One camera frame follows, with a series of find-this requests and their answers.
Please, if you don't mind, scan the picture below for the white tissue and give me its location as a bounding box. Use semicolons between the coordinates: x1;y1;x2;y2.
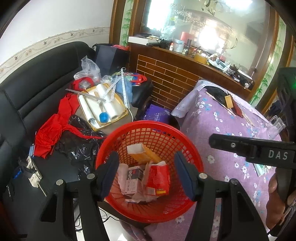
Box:
117;163;158;203

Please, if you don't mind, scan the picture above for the white blue barcode box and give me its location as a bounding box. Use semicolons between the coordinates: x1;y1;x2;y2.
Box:
117;164;144;197

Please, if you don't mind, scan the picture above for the orange medicine box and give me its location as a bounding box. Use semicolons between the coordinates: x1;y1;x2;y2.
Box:
127;143;162;165

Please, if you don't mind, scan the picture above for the green tissue packet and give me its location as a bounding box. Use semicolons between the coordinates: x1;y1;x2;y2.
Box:
254;164;269;177

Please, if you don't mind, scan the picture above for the right hand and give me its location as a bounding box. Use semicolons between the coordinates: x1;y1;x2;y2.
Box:
266;174;285;230

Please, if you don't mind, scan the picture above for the red packet on table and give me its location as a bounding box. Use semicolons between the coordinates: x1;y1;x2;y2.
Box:
230;96;244;118

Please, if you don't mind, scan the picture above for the black garbage bag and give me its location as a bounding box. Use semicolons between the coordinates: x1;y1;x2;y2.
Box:
55;114;107;178

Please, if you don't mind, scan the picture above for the red cloth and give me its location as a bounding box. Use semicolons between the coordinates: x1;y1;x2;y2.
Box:
33;77;107;160

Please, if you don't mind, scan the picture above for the purple floral tablecloth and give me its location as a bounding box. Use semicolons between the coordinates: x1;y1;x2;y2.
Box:
120;79;287;241

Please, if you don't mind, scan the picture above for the red plastic basket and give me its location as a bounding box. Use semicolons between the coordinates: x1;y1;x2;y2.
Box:
95;120;204;223

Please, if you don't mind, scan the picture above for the yellow tray with rolls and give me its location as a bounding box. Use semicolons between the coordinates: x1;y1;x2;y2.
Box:
78;83;129;131

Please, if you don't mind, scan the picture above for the purple bag on floor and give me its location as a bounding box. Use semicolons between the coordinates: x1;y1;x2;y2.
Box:
142;104;180;129

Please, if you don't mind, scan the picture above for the black leather sofa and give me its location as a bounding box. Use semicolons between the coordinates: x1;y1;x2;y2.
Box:
0;41;153;241

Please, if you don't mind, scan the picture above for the wooden brick-pattern counter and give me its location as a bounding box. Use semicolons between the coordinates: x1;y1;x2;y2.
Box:
108;0;296;112

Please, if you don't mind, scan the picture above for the clear plastic bag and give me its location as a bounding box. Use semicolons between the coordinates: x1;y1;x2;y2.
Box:
74;56;101;85

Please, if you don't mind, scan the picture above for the blue cloth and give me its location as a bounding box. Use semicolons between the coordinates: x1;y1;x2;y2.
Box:
115;77;132;103

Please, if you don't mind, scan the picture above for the black shopping bag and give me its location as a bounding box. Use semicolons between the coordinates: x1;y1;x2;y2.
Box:
92;44;130;77

